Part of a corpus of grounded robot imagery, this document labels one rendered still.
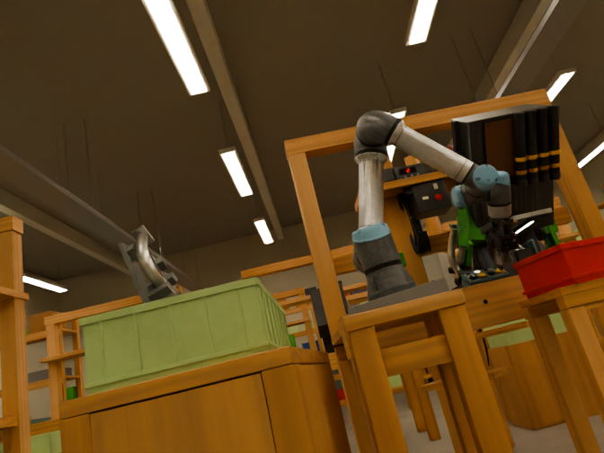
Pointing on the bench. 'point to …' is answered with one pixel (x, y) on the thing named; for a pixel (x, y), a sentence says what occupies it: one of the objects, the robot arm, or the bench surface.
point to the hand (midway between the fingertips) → (500, 265)
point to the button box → (483, 277)
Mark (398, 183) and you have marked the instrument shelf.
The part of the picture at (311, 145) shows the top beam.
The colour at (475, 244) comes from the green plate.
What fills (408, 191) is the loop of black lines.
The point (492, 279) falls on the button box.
